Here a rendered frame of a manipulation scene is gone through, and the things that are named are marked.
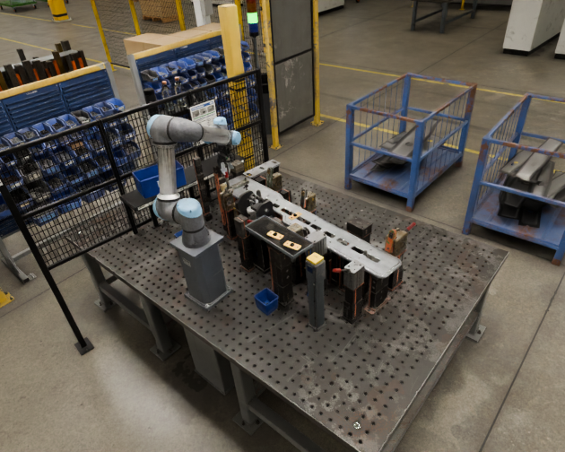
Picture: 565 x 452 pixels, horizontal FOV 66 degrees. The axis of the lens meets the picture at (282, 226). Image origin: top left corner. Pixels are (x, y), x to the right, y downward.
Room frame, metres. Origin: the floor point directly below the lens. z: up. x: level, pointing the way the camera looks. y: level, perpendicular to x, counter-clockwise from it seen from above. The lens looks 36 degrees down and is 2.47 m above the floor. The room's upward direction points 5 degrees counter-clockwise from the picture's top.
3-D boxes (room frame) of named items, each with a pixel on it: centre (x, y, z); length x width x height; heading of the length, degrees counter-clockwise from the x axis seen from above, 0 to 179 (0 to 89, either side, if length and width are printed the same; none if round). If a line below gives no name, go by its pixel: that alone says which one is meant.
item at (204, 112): (2.99, 0.50, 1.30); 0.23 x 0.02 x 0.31; 130
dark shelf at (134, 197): (2.70, 0.65, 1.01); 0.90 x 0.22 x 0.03; 130
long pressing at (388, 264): (2.13, -0.10, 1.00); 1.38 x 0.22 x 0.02; 40
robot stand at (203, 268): (1.85, 0.46, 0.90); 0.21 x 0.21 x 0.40; 47
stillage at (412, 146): (4.20, -1.41, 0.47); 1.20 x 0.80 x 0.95; 136
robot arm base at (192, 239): (1.85, 0.46, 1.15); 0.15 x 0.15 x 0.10
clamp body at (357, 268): (1.58, -0.33, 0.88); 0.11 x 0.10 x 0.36; 130
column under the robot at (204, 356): (1.85, 0.46, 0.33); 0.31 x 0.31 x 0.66; 47
